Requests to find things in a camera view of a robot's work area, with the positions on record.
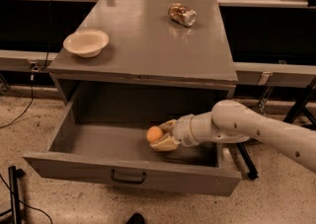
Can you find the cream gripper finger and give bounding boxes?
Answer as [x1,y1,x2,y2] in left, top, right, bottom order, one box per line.
[159,119,177,133]
[150,133,180,152]

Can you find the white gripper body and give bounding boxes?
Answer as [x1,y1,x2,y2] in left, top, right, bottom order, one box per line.
[172,114,198,147]

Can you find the orange fruit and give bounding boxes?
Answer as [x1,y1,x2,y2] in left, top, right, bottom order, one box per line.
[146,126,163,143]

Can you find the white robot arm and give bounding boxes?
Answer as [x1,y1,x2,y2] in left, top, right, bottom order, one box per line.
[146,100,316,172]

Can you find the grey open top drawer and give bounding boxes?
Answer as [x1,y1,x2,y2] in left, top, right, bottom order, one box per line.
[24,82,242,196]

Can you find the grey cabinet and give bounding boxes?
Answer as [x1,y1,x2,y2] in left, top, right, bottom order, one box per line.
[47,0,239,125]

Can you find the black shoe tip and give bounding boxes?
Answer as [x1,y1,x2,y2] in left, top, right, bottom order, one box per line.
[125,213,145,224]

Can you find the white bowl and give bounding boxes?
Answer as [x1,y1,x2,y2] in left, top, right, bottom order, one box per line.
[63,30,110,58]

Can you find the lying soda can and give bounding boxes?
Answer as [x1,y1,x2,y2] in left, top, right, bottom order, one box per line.
[168,3,198,28]

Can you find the black stand leg right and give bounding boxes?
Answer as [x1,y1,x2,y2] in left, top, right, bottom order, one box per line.
[236,77,316,180]

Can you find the black stand left corner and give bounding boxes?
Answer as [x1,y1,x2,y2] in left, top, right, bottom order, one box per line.
[0,166,22,224]

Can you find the black drawer handle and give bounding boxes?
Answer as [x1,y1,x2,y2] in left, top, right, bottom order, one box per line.
[111,170,146,185]

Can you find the black cable on floor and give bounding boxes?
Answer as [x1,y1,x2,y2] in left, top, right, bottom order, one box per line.
[0,0,67,130]

